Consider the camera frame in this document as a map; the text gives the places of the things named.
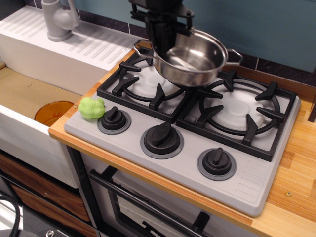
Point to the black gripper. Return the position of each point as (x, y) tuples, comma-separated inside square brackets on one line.
[(163, 20)]

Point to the stainless steel pot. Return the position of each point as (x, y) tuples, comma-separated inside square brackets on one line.
[(194, 60)]

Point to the black left stove knob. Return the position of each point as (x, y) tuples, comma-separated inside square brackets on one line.
[(114, 121)]

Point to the black stove knob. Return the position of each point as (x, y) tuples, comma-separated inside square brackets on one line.
[(114, 121), (162, 141), (217, 164)]

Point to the green toy cauliflower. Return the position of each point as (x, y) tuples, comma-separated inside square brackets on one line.
[(91, 108)]

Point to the black middle stove knob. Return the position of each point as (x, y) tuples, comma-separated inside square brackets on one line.
[(162, 141)]

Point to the grey toy stove top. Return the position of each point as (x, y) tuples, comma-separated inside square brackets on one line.
[(246, 191)]

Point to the black right stove knob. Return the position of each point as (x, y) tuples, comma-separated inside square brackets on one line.
[(217, 164)]

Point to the black left burner grate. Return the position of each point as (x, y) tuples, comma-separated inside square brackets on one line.
[(137, 85)]

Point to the black burner grate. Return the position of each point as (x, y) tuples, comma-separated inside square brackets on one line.
[(241, 113), (137, 85)]

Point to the grey toy faucet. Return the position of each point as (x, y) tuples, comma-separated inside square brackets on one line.
[(59, 22)]

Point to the black right burner grate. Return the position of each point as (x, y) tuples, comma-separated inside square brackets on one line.
[(241, 113)]

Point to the white toy sink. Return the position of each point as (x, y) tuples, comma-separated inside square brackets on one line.
[(35, 71)]

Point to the orange sink drain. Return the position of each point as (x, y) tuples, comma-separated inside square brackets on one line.
[(51, 112)]

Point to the wooden drawer fronts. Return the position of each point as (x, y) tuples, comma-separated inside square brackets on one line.
[(47, 196)]

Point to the black oven door handle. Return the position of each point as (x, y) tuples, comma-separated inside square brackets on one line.
[(105, 180)]

